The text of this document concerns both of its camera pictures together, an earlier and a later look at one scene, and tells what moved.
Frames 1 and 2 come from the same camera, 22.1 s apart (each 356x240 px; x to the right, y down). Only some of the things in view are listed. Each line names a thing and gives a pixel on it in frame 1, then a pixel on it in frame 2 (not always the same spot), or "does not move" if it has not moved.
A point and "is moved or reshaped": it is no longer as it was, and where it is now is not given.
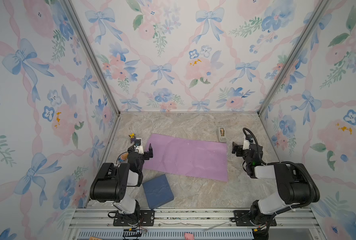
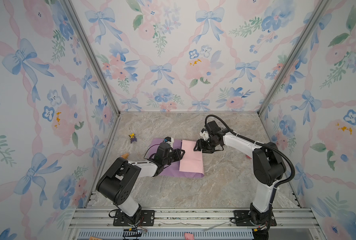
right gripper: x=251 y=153 → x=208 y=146
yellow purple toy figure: x=132 y=137 does not move
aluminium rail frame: x=291 y=223 does not move
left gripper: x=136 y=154 → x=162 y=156
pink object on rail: x=189 y=236 does not move
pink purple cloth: x=201 y=158 is moved or reshaped
